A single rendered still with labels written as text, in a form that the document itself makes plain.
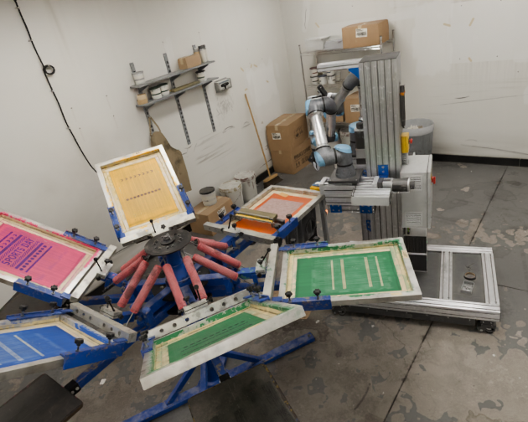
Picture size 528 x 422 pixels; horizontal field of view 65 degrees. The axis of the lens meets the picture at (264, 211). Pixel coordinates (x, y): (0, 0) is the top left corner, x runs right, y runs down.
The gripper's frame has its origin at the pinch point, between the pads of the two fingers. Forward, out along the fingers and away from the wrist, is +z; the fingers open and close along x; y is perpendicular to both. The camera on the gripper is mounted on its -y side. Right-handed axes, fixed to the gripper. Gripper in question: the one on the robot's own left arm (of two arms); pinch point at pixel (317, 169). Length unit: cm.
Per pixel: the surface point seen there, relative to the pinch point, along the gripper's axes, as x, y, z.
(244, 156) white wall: 212, 141, 58
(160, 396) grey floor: 46, -190, 110
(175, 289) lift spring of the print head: -13, -183, -7
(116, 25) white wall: 212, -5, -144
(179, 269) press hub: 7, -164, -2
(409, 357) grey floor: -104, -74, 110
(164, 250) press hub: 6, -170, -20
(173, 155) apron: 207, 13, 5
